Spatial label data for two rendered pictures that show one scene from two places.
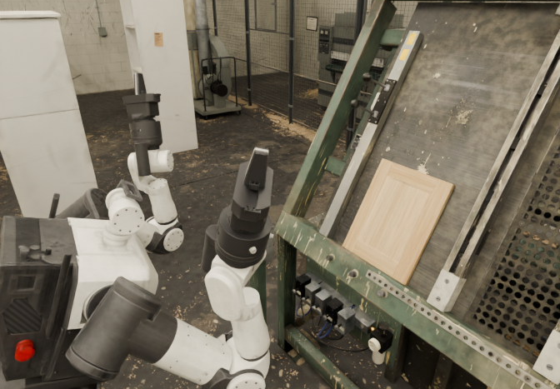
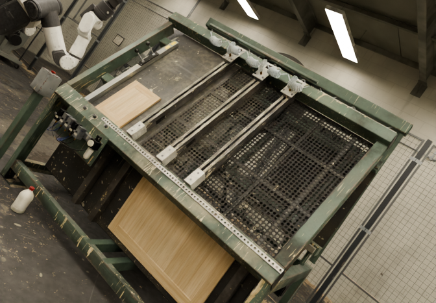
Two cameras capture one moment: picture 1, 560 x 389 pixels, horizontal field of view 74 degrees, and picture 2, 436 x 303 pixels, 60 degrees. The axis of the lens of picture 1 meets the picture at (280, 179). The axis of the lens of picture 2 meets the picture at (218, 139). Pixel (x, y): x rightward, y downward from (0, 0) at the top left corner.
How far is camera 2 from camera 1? 1.75 m
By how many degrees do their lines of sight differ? 34
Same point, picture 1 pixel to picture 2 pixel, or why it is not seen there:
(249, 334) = (82, 45)
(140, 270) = not seen: hidden behind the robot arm
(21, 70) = not seen: outside the picture
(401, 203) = (134, 98)
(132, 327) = (54, 9)
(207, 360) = (61, 43)
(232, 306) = (89, 26)
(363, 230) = (109, 104)
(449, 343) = (127, 148)
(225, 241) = (102, 4)
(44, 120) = not seen: outside the picture
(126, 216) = not seen: outside the picture
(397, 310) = (109, 133)
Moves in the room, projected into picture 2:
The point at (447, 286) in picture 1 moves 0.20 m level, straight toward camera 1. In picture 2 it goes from (138, 126) to (129, 124)
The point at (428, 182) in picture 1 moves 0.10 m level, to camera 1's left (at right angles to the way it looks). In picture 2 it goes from (150, 95) to (140, 87)
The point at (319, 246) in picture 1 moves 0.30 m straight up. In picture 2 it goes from (81, 102) to (103, 70)
